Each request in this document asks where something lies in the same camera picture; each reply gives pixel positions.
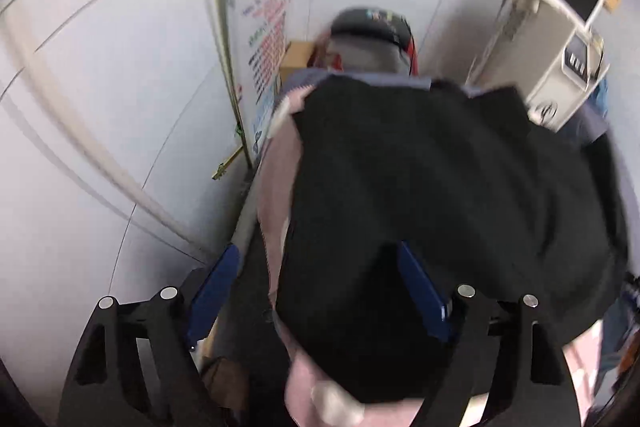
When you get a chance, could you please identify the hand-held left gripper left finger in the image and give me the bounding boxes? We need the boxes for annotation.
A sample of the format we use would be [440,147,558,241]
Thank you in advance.
[57,243,243,427]

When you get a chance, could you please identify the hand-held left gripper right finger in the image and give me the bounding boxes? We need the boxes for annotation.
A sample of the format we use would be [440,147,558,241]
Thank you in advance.
[397,241,583,427]

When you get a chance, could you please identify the black zip jacket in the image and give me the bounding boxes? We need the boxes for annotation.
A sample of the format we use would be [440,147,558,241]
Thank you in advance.
[272,79,632,405]

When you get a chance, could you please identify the brown box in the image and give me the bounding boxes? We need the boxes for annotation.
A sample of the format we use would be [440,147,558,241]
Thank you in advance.
[200,356,253,427]

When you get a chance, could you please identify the yellow green stick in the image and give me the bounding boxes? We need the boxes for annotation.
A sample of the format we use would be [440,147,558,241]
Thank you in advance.
[211,146,252,181]

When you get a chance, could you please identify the grey bag with red trim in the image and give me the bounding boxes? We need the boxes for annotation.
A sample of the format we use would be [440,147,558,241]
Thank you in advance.
[320,31,422,78]

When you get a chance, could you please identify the cardboard box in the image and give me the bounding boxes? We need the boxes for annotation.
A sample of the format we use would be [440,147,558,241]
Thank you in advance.
[279,41,319,84]

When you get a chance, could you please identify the white cabinet machine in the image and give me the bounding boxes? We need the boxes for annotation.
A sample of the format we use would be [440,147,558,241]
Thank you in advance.
[467,0,610,132]

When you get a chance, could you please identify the printed poster board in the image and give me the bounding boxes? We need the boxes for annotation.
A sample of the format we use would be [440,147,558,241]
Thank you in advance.
[209,0,304,168]

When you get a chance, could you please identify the black cap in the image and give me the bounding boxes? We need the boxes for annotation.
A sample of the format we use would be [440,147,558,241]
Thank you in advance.
[330,7,414,52]

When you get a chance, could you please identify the white wall conduit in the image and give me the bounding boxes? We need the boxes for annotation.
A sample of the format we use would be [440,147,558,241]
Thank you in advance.
[0,9,213,260]

